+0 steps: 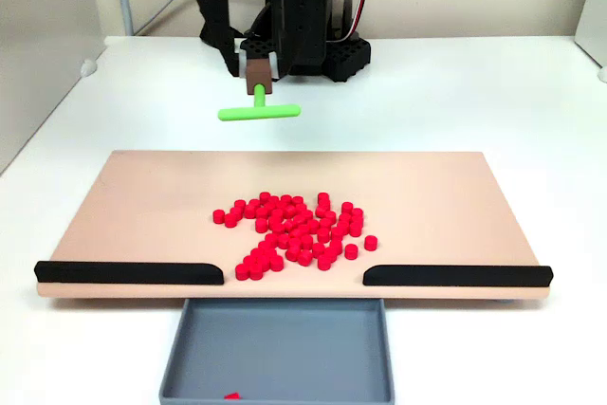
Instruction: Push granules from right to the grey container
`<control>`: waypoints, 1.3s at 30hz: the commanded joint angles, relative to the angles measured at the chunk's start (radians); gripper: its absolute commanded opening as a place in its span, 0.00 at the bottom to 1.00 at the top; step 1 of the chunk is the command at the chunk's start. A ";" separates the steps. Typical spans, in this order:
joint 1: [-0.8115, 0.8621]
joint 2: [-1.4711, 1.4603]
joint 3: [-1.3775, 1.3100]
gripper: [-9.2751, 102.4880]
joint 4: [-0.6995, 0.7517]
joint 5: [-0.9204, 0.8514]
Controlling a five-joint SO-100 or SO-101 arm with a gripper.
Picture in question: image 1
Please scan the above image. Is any green T pusher brown block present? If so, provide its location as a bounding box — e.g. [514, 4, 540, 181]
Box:
[216, 57, 303, 122]

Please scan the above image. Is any black edge rail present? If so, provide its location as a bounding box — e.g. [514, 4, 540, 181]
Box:
[33, 260, 225, 286]
[362, 264, 554, 288]

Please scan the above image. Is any grey tray container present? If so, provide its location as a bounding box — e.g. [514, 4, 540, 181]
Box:
[157, 297, 396, 405]

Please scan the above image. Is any beige flat board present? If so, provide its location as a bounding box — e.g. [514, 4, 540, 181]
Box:
[35, 149, 554, 303]

